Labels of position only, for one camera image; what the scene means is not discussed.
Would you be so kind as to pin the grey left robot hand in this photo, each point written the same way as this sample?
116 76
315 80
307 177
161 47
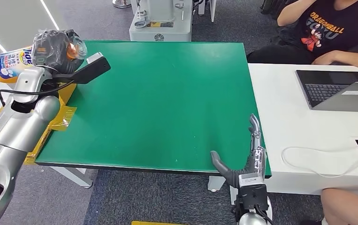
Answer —
54 52

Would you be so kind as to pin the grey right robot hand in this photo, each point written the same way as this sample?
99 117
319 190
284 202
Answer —
255 161

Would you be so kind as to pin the orange detergent bottle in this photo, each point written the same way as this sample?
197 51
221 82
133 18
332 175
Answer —
7 65

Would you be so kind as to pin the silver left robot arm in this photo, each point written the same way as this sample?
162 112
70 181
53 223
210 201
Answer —
17 130

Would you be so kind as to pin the white table foot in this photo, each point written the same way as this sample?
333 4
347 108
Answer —
216 183

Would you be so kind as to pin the yellow taped cardboard box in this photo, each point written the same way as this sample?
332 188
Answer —
62 119

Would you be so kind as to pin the chrome stand base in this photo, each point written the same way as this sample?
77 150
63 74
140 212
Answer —
121 3

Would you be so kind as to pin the dark grey laptop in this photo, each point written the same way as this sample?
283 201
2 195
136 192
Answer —
325 90

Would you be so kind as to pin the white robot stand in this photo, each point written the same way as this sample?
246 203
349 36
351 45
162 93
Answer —
160 34

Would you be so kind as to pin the person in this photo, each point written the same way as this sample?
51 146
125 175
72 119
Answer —
352 208

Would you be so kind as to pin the yellow flat object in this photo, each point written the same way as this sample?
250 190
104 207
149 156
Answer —
154 223

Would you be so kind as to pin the white slanted table leg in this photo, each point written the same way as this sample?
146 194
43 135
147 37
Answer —
73 177

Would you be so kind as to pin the black office chair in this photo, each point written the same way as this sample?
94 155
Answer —
269 6

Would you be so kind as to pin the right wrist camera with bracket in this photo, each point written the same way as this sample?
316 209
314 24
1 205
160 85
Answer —
251 195

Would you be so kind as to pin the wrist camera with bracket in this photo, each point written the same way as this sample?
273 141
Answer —
251 195
88 70

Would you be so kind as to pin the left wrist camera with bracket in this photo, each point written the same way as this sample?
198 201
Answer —
88 70

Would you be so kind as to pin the white frame legs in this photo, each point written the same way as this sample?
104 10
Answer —
211 12

